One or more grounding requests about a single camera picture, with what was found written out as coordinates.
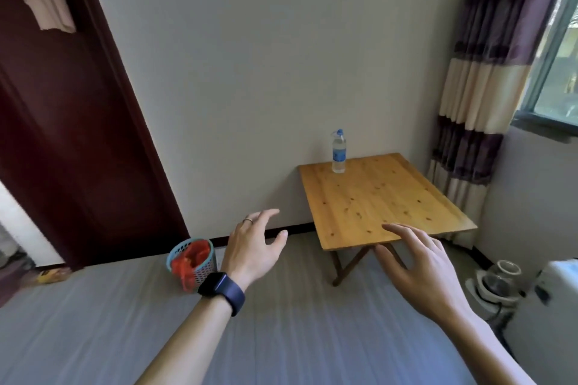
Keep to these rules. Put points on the dark metal window frame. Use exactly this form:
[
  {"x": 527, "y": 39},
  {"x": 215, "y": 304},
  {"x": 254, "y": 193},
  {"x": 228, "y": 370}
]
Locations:
[{"x": 542, "y": 118}]

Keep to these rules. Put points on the blue rim woven basket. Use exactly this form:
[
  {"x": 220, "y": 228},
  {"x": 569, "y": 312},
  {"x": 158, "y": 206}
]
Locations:
[{"x": 205, "y": 267}]

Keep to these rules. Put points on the dark red door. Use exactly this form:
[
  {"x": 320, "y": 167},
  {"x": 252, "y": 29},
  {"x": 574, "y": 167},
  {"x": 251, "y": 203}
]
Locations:
[{"x": 77, "y": 150}]

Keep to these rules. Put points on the yellow floor packet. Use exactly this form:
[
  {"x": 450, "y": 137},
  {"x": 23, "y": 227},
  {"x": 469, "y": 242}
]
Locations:
[{"x": 54, "y": 275}]

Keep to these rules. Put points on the red plastic bag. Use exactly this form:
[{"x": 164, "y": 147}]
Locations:
[{"x": 192, "y": 258}]

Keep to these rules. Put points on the white ribbed suitcase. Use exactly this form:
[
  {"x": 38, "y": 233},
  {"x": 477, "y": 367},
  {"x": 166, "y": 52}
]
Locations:
[{"x": 546, "y": 321}]

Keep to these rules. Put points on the person's left hand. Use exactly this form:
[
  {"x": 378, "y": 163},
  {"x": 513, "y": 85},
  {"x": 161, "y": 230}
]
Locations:
[{"x": 248, "y": 258}]

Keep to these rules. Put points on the black smartwatch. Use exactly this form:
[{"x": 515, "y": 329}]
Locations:
[{"x": 223, "y": 291}]

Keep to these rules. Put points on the person's left forearm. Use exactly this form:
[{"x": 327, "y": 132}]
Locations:
[{"x": 185, "y": 348}]

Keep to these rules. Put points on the person's right hand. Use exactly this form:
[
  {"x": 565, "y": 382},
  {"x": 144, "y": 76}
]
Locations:
[{"x": 429, "y": 281}]

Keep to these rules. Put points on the cream and purple curtain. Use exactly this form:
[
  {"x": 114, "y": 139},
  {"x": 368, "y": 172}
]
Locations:
[{"x": 483, "y": 82}]

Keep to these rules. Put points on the wooden table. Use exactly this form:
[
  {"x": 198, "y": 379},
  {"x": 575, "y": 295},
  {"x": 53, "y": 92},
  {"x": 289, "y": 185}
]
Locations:
[{"x": 379, "y": 199}]

